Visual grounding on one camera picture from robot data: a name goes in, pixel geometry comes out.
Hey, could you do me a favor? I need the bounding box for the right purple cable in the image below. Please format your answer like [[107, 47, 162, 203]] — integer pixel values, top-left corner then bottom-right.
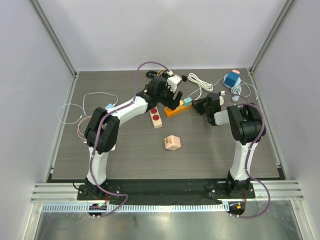
[[224, 92, 272, 219]]

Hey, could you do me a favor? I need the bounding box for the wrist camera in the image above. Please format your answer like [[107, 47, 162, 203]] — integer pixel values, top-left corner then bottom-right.
[[218, 90, 226, 106], [167, 74, 186, 93]]

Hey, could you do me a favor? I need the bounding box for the light blue charger plug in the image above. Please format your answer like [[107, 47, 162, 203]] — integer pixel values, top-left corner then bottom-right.
[[105, 103, 115, 111]]

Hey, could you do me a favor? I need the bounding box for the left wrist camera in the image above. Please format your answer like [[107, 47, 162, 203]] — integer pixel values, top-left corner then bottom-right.
[[167, 74, 186, 93]]

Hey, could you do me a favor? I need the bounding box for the white slotted cable duct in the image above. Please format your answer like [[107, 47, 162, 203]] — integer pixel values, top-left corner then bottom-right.
[[42, 202, 229, 213]]

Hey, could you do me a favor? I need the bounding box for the teal charger plug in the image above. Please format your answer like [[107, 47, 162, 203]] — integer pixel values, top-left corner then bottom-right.
[[183, 97, 192, 107]]

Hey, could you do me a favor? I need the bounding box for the orange power strip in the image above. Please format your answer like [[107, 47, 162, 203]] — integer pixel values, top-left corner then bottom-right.
[[164, 105, 192, 118]]

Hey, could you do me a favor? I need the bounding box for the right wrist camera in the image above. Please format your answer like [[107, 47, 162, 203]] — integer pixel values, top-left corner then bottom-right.
[[218, 90, 226, 106]]

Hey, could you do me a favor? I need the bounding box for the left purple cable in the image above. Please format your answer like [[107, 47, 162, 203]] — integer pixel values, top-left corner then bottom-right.
[[89, 61, 130, 218]]

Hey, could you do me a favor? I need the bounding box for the right aluminium frame post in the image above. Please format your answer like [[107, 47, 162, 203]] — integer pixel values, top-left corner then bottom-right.
[[248, 0, 297, 75]]

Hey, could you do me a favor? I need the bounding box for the light blue usb cable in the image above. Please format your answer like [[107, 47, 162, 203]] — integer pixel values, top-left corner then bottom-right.
[[56, 92, 119, 125]]

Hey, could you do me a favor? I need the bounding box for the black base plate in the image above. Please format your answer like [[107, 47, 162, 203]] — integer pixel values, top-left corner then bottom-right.
[[77, 178, 256, 215]]

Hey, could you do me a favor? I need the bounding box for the aluminium frame rail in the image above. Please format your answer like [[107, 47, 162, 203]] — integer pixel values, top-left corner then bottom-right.
[[30, 180, 304, 203]]

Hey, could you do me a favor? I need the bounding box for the pink usb cable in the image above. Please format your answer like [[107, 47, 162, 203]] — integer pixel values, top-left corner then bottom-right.
[[76, 116, 93, 142]]

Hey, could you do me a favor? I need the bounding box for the purple cable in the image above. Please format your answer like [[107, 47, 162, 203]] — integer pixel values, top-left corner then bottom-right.
[[224, 92, 272, 219], [89, 61, 130, 218]]

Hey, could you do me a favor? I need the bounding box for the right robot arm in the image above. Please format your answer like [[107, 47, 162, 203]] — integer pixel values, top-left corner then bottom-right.
[[192, 91, 266, 198]]

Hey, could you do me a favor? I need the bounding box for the blue cube socket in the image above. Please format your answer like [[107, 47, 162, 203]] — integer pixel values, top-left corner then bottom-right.
[[223, 72, 241, 89]]

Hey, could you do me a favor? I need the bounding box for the left aluminium frame post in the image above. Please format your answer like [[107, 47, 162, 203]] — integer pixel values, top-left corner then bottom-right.
[[29, 0, 77, 79]]

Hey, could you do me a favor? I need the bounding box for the black power cord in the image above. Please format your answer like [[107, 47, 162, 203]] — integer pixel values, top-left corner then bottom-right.
[[145, 69, 167, 81]]

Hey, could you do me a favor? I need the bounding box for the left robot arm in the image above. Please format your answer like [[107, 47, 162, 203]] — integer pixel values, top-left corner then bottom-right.
[[84, 75, 184, 200]]

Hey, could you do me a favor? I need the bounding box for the beige red power strip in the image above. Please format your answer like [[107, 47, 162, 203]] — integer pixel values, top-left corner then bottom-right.
[[149, 107, 162, 129]]

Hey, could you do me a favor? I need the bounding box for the pink cube socket adapter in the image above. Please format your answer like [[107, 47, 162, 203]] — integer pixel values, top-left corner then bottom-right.
[[164, 135, 181, 151]]

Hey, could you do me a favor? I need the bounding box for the light blue bundled cord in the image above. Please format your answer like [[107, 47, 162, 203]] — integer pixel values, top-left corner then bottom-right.
[[230, 84, 243, 103]]

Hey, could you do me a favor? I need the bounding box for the white power cord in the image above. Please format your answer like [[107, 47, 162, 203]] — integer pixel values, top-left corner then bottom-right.
[[187, 72, 215, 101]]

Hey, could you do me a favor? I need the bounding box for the aluminium frame post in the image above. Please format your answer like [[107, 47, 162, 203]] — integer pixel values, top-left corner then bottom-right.
[[248, 0, 297, 75], [29, 0, 77, 79]]

